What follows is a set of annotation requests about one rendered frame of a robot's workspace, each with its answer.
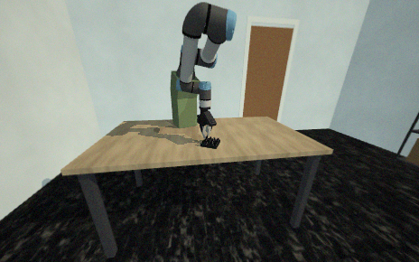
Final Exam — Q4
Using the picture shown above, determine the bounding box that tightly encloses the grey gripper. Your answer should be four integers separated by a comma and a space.
197, 107, 212, 139

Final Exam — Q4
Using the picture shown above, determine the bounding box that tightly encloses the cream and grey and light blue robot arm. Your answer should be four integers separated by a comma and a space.
176, 2, 237, 108

